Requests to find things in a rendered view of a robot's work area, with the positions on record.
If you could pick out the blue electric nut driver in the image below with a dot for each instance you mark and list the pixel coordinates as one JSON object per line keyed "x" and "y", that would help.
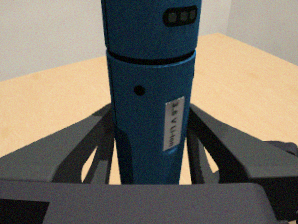
{"x": 150, "y": 52}

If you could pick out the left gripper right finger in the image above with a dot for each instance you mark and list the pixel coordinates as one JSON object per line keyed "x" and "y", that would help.
{"x": 241, "y": 158}

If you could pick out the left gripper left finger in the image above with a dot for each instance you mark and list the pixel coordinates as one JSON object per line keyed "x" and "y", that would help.
{"x": 60, "y": 156}

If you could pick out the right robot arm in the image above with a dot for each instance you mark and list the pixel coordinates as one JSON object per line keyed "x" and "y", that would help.
{"x": 289, "y": 147}

